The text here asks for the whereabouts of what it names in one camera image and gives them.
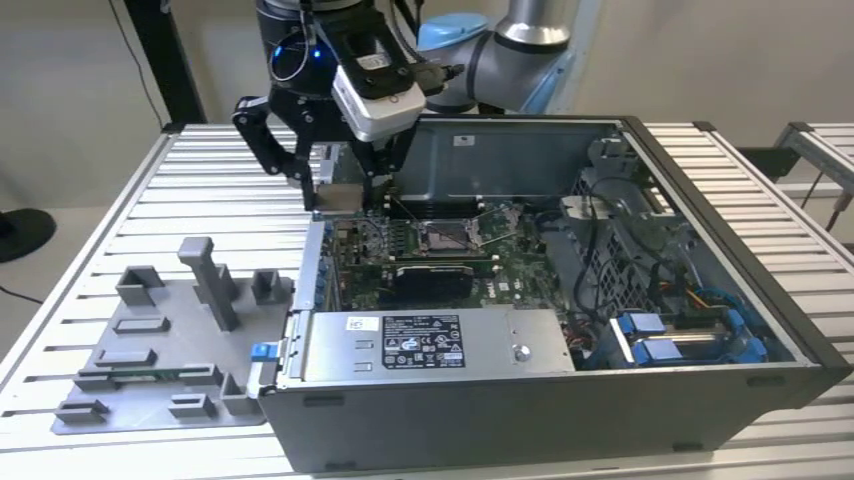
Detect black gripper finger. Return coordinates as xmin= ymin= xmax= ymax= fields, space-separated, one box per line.
xmin=351 ymin=124 xmax=416 ymax=212
xmin=231 ymin=95 xmax=323 ymax=212

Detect silver square CPU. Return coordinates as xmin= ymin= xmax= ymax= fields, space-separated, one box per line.
xmin=314 ymin=183 xmax=366 ymax=214

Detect black RAM slot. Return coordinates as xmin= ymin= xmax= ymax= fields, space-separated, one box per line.
xmin=383 ymin=252 xmax=502 ymax=266
xmin=383 ymin=192 xmax=484 ymax=210

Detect CPU socket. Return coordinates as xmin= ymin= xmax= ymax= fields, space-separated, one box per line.
xmin=414 ymin=217 xmax=483 ymax=256

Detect thin metal locking lever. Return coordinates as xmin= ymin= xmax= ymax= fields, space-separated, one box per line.
xmin=391 ymin=193 xmax=423 ymax=224

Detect metal socket cover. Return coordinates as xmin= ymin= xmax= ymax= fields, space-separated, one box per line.
xmin=476 ymin=203 xmax=520 ymax=237

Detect black graphics card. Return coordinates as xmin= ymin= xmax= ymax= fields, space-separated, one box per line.
xmin=390 ymin=263 xmax=476 ymax=307

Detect green motherboard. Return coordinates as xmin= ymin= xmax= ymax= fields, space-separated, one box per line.
xmin=319 ymin=199 xmax=568 ymax=314

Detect grey plastic parts rack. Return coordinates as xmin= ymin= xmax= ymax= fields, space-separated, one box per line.
xmin=51 ymin=237 xmax=299 ymax=435

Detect silver power supply unit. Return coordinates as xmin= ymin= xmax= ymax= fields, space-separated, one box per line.
xmin=292 ymin=308 xmax=576 ymax=389

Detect black round stand foot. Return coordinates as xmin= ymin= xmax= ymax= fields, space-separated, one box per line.
xmin=0 ymin=208 xmax=56 ymax=264

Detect blue disk carrier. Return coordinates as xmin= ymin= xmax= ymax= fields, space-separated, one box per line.
xmin=610 ymin=309 xmax=742 ymax=346
xmin=626 ymin=337 xmax=763 ymax=369

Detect black open PC case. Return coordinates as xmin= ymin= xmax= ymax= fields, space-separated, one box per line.
xmin=247 ymin=112 xmax=854 ymax=474

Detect black box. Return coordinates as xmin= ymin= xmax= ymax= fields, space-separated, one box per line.
xmin=737 ymin=147 xmax=802 ymax=184

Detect slatted metal side table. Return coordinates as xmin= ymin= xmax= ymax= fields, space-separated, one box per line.
xmin=773 ymin=121 xmax=854 ymax=236

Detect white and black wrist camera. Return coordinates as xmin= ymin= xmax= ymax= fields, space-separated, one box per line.
xmin=319 ymin=19 xmax=428 ymax=144

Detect black camera cable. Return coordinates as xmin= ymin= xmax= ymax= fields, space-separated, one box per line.
xmin=390 ymin=0 xmax=467 ymax=99

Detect black metal post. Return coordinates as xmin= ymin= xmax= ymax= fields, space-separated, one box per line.
xmin=125 ymin=0 xmax=208 ymax=126

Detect yellow and orange wires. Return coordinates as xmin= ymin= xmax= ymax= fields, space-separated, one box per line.
xmin=686 ymin=287 xmax=729 ymax=309

